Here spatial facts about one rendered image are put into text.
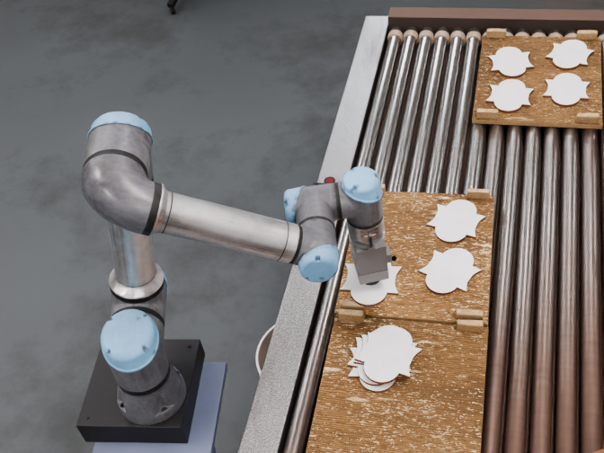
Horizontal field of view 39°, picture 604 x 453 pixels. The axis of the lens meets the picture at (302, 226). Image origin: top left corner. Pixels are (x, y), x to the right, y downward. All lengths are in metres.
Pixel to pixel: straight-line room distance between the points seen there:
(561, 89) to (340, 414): 1.20
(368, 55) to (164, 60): 1.99
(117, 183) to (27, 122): 2.98
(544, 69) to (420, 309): 0.96
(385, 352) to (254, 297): 1.46
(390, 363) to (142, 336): 0.53
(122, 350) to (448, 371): 0.69
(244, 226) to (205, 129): 2.54
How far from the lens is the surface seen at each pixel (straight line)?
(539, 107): 2.51
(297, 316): 2.04
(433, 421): 1.83
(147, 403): 1.88
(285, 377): 1.94
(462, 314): 1.96
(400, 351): 1.89
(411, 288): 2.04
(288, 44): 4.50
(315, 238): 1.57
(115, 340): 1.78
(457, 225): 2.16
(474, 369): 1.90
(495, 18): 2.84
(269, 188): 3.69
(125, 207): 1.49
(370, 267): 1.79
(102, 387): 2.01
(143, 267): 1.79
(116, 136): 1.57
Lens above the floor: 2.52
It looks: 46 degrees down
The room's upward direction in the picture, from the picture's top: 10 degrees counter-clockwise
